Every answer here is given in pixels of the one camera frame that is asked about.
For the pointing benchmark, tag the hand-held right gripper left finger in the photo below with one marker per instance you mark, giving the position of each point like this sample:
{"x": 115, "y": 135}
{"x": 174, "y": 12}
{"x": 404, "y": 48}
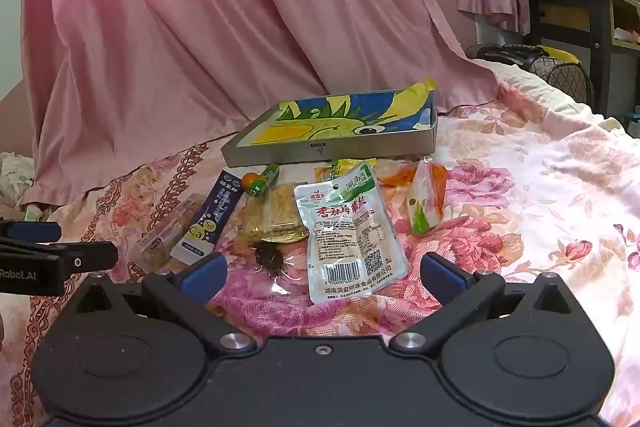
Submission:
{"x": 205, "y": 272}

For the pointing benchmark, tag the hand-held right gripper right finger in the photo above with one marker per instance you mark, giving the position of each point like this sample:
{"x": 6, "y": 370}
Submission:
{"x": 442, "y": 272}

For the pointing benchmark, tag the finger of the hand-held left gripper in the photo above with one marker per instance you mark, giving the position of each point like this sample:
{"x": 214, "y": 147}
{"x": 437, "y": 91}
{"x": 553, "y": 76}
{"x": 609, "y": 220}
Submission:
{"x": 35, "y": 232}
{"x": 90, "y": 254}

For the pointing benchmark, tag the blue stick packet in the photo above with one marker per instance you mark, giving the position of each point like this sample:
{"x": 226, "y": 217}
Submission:
{"x": 210, "y": 217}

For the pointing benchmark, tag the long clear cracker packet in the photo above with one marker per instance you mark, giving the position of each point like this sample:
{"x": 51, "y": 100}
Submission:
{"x": 167, "y": 227}

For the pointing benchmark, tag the clear dark prune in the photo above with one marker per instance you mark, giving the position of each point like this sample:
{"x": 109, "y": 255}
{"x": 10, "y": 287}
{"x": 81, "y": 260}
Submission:
{"x": 270, "y": 257}

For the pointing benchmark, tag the orange white snack packet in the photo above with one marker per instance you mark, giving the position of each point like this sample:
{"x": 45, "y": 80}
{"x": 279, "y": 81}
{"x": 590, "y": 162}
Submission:
{"x": 425, "y": 197}

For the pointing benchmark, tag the square cracker packet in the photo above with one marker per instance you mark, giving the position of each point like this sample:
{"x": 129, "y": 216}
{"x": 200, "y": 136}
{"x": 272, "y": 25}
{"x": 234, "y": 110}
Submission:
{"x": 275, "y": 212}

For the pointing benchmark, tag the small orange fruit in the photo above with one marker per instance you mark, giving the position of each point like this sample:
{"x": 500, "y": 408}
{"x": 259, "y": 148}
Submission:
{"x": 248, "y": 183}

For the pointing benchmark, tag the white tofu snack packet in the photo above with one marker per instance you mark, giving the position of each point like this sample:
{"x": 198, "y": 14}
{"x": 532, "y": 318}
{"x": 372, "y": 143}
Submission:
{"x": 345, "y": 237}

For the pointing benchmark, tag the orange clear snack packet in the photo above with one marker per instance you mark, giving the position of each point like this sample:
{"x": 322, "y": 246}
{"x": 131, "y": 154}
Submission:
{"x": 395, "y": 179}

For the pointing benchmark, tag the green sausage stick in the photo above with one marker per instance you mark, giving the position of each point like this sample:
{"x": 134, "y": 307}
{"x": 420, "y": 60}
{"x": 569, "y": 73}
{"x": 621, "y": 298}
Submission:
{"x": 265, "y": 179}

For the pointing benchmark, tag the yellow green snack packet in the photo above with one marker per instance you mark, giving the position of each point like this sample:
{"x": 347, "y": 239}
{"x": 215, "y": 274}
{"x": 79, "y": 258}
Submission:
{"x": 355, "y": 167}

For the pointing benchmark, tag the gold yellow snack packet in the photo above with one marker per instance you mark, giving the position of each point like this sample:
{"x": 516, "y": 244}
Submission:
{"x": 325, "y": 172}

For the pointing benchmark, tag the grey tray box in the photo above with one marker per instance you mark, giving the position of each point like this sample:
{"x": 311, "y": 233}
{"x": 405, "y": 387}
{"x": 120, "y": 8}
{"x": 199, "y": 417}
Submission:
{"x": 325, "y": 152}

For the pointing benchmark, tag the white fluffy cloth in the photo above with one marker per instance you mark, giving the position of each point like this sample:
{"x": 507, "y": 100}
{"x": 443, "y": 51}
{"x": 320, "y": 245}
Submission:
{"x": 12, "y": 177}

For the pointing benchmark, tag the floral pink blanket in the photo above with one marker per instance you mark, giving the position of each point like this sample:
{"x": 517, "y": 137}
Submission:
{"x": 525, "y": 207}

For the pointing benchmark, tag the painted paper tray liner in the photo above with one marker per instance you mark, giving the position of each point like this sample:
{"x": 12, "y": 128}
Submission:
{"x": 340, "y": 112}

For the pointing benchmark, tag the black mesh bag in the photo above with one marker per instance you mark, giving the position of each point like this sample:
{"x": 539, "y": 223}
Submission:
{"x": 560, "y": 79}

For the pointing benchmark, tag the pink satin curtain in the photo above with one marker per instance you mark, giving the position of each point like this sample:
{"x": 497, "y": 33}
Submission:
{"x": 175, "y": 32}

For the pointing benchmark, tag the yellow bag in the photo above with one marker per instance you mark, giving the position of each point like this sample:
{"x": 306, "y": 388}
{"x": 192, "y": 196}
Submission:
{"x": 562, "y": 55}

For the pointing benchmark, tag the black framed wooden desk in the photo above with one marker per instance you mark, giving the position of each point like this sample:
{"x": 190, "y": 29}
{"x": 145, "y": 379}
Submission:
{"x": 570, "y": 14}

